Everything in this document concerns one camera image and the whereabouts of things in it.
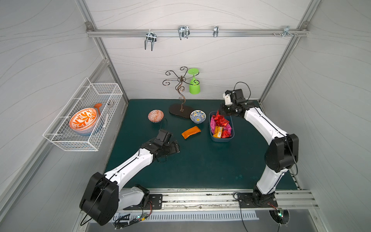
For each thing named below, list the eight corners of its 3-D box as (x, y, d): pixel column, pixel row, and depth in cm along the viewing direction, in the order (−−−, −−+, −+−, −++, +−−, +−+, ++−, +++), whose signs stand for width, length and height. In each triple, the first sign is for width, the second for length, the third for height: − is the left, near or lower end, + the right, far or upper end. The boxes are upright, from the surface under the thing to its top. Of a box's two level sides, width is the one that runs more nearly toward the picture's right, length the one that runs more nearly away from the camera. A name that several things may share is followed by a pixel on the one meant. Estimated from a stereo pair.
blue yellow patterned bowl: (188, 117, 110) (188, 114, 107) (197, 110, 115) (197, 107, 112) (198, 125, 105) (198, 122, 102) (207, 118, 110) (208, 115, 107)
